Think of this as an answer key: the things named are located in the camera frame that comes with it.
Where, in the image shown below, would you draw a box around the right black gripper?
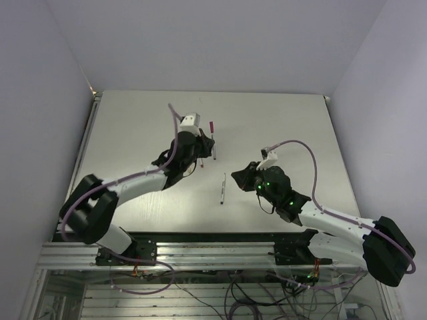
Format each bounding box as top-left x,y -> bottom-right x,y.
232,161 -> 279,207

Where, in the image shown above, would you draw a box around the purple pen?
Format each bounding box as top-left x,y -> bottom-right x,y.
211,135 -> 217,160

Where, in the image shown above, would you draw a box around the blue pen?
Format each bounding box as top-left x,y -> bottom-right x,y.
220,173 -> 227,205

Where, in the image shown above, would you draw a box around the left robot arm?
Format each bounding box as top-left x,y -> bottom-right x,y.
59,131 -> 215,265

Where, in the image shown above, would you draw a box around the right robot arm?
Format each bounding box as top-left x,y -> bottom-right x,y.
231,162 -> 416,287

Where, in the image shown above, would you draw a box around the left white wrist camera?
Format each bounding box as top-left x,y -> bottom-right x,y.
179,113 -> 200,135

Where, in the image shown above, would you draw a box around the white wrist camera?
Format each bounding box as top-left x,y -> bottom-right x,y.
256,147 -> 278,171
179,113 -> 200,135

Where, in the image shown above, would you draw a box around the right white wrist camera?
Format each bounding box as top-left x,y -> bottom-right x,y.
256,147 -> 278,171

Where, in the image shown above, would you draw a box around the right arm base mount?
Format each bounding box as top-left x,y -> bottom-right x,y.
268,229 -> 319,265

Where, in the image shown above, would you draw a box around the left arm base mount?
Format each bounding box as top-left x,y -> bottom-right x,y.
95,234 -> 157,267

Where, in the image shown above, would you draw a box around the loose cables under table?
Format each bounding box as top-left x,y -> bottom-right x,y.
106,265 -> 368,320

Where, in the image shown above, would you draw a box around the aluminium frame rail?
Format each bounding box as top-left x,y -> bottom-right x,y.
36,241 -> 368,269

